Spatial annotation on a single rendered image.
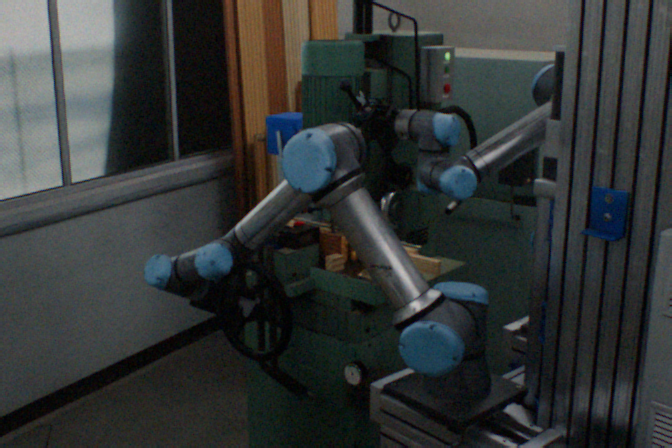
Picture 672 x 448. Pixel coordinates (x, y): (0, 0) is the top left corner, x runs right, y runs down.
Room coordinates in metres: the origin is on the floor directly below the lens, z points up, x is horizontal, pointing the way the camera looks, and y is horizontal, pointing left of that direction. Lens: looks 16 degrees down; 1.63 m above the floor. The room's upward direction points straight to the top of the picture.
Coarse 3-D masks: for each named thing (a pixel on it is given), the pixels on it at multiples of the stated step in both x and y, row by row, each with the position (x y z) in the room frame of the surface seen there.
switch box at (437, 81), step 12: (420, 48) 2.45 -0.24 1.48; (432, 48) 2.42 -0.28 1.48; (444, 48) 2.44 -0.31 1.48; (420, 60) 2.44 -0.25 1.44; (432, 60) 2.42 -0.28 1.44; (444, 60) 2.44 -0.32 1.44; (420, 72) 2.44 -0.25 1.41; (432, 72) 2.42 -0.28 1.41; (444, 72) 2.44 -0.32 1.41; (420, 84) 2.45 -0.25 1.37; (432, 84) 2.42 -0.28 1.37; (444, 84) 2.44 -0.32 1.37; (420, 96) 2.44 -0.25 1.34; (432, 96) 2.42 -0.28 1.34
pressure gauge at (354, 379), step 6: (354, 360) 1.99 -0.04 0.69; (348, 366) 1.98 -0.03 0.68; (354, 366) 1.96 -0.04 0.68; (360, 366) 1.96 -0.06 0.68; (348, 372) 1.98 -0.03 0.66; (354, 372) 1.97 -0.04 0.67; (360, 372) 1.95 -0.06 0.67; (366, 372) 1.97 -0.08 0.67; (348, 378) 1.98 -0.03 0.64; (354, 378) 1.97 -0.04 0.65; (360, 378) 1.95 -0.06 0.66; (366, 378) 1.97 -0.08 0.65; (354, 384) 1.96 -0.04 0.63; (360, 384) 1.98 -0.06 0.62
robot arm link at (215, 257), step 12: (216, 240) 1.77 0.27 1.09; (192, 252) 1.70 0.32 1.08; (204, 252) 1.67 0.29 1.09; (216, 252) 1.67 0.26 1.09; (228, 252) 1.71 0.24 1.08; (180, 264) 1.69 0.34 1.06; (192, 264) 1.67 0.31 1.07; (204, 264) 1.66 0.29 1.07; (216, 264) 1.66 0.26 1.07; (228, 264) 1.69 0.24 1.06; (180, 276) 1.69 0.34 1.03; (192, 276) 1.67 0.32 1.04; (204, 276) 1.66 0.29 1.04; (216, 276) 1.67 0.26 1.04
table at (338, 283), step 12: (324, 264) 2.17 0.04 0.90; (348, 264) 2.17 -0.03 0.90; (360, 264) 2.17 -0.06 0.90; (252, 276) 2.16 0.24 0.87; (312, 276) 2.14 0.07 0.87; (324, 276) 2.11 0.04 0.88; (336, 276) 2.09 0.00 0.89; (348, 276) 2.07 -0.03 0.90; (360, 276) 2.06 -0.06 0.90; (288, 288) 2.07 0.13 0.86; (300, 288) 2.09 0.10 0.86; (312, 288) 2.13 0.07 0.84; (324, 288) 2.11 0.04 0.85; (336, 288) 2.09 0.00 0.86; (348, 288) 2.06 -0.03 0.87; (360, 288) 2.03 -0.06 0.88; (372, 288) 2.01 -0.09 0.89; (360, 300) 2.03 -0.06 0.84; (372, 300) 2.01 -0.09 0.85; (384, 300) 2.03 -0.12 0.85
